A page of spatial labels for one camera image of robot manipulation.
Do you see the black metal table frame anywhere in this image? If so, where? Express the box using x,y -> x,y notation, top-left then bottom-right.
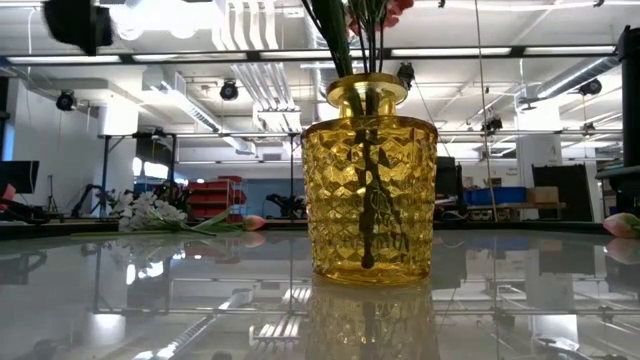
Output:
0,219 -> 640,241

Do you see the white ceiling duct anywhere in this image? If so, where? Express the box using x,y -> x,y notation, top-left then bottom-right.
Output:
212,0 -> 306,134

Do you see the yellow glass vase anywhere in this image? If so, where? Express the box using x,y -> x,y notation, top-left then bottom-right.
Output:
301,72 -> 439,286

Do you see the red storage bin shelf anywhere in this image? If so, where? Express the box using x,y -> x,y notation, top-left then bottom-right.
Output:
185,174 -> 247,224

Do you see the blue storage bin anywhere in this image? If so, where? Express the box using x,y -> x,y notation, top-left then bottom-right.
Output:
463,186 -> 527,206

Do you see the large white flower bunch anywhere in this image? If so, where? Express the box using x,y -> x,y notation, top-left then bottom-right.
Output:
112,189 -> 216,236

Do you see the cardboard box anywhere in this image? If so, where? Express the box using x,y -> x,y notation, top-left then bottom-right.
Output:
526,186 -> 560,205

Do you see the black background rig frame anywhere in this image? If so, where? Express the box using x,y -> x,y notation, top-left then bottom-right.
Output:
97,130 -> 301,221

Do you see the black background panel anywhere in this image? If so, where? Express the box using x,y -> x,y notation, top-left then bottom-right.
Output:
531,163 -> 594,222

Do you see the black background monitor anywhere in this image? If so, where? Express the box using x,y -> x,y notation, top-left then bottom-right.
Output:
0,159 -> 41,195

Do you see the black overhead frame bar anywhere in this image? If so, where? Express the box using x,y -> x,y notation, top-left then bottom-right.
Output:
0,45 -> 621,65

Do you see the silver ceiling duct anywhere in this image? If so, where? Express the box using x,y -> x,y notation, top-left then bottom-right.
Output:
519,54 -> 621,109

